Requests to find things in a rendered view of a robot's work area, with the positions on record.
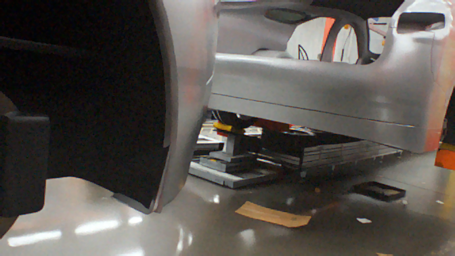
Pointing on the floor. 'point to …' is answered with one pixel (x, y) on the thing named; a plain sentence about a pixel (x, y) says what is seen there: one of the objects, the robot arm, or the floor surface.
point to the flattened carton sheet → (250, 209)
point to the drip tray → (380, 188)
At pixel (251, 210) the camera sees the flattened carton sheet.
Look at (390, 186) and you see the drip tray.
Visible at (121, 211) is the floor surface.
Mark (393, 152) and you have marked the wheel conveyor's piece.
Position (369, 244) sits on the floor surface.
